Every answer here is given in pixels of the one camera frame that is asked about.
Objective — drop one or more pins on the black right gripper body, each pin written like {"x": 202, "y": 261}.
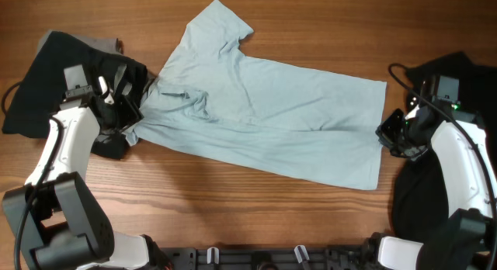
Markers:
{"x": 401, "y": 135}

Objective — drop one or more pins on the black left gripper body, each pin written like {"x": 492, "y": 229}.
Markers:
{"x": 123, "y": 114}

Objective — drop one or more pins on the light blue t-shirt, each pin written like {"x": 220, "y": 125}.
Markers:
{"x": 211, "y": 100}

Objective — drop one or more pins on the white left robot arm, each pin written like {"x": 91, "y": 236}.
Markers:
{"x": 57, "y": 222}

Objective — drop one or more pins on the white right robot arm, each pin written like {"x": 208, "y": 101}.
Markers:
{"x": 437, "y": 123}

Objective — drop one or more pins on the folded dark clothes stack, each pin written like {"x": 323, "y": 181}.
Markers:
{"x": 44, "y": 87}

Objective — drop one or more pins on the black garment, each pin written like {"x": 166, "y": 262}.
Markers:
{"x": 420, "y": 204}

